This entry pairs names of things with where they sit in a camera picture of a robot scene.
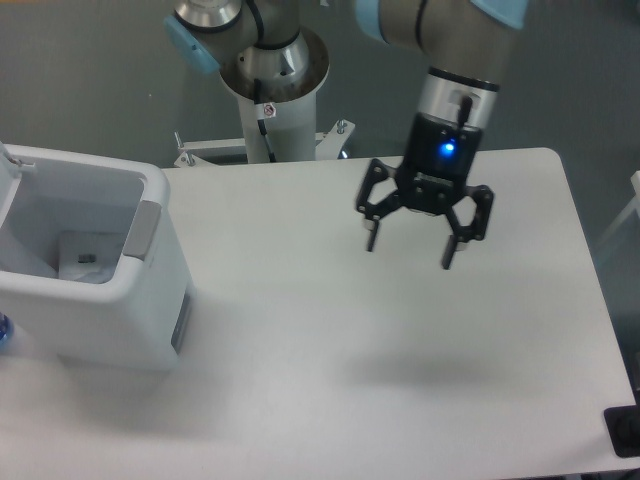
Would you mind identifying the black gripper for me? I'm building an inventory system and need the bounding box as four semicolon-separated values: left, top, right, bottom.
354;112;496;271

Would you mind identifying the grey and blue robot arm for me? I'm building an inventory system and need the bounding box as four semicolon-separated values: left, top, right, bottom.
164;1;528;268

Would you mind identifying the white trash can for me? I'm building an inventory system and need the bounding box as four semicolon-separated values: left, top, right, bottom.
1;145;194;370

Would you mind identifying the black device at right edge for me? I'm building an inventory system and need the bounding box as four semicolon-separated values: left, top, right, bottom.
603;405;639;458

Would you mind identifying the white pedestal base frame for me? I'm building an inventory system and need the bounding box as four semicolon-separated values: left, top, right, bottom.
173;119;356;168

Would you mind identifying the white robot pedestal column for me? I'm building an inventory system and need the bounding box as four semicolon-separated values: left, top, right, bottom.
220;27;330;164

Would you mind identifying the black cable on pedestal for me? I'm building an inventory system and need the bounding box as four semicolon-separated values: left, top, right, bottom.
252;77;278;163

